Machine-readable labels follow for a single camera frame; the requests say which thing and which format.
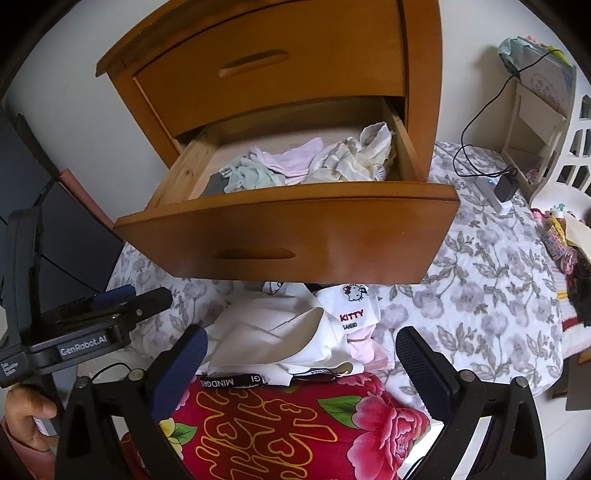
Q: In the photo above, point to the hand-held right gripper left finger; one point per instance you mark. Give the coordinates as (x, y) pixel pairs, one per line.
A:
(182, 364)

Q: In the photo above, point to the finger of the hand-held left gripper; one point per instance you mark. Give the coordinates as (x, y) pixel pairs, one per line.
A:
(113, 296)
(150, 302)

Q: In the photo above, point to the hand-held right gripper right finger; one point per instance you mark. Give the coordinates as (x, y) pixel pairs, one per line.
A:
(422, 369)

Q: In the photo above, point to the white garment with red trim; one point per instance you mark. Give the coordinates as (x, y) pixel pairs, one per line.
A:
(258, 337)

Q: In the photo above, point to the white garment with red print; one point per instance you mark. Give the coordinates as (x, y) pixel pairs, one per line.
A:
(351, 309)

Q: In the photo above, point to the white cat-face sock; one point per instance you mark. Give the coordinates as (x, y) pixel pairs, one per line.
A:
(274, 288)

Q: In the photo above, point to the grey sock with dark print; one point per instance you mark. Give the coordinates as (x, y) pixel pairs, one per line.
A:
(214, 184)

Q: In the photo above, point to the wooden drawer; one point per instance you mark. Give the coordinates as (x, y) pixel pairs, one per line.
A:
(300, 235)
(277, 60)

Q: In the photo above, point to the person's left forearm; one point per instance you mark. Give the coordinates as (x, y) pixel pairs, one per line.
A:
(23, 461)

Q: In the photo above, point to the person's left hand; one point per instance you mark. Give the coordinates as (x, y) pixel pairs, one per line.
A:
(25, 410)

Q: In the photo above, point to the dark blue cabinet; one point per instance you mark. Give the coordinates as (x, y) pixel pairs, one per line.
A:
(32, 184)

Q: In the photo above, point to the grey floral bedsheet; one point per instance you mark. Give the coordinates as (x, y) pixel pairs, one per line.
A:
(485, 300)

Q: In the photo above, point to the pink board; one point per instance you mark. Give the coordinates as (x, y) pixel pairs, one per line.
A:
(78, 194)

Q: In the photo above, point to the red floral blanket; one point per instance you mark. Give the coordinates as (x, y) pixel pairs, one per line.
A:
(286, 429)

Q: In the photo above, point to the mint green cloth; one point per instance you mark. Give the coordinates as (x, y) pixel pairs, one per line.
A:
(251, 175)

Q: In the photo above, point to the black lace cloth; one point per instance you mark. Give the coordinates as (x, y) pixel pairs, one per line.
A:
(581, 290)

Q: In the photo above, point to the pile of colourful trinkets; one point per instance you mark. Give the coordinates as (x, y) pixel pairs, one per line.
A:
(558, 244)

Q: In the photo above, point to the white power strip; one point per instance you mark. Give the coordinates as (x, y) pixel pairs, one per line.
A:
(491, 196)

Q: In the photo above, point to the light pink cloth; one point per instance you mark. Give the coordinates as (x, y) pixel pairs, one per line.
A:
(291, 159)

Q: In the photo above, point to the black charger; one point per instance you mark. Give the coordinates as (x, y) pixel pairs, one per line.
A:
(508, 187)

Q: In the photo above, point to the cream paper sheet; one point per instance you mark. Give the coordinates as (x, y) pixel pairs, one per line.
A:
(579, 230)

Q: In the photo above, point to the cream ruffled cloth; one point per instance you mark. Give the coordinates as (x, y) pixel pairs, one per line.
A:
(351, 157)

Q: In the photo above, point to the small white shelf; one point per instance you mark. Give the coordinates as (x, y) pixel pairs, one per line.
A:
(531, 134)

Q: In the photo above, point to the closed wooden drawer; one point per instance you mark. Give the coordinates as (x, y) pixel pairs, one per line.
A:
(277, 60)

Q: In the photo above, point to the wooden nightstand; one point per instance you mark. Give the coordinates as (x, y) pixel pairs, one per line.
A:
(422, 92)

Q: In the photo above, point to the white printed box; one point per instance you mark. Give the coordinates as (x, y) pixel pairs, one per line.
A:
(549, 78)

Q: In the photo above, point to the blue-grey plastic bag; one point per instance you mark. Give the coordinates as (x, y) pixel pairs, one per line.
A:
(512, 55)

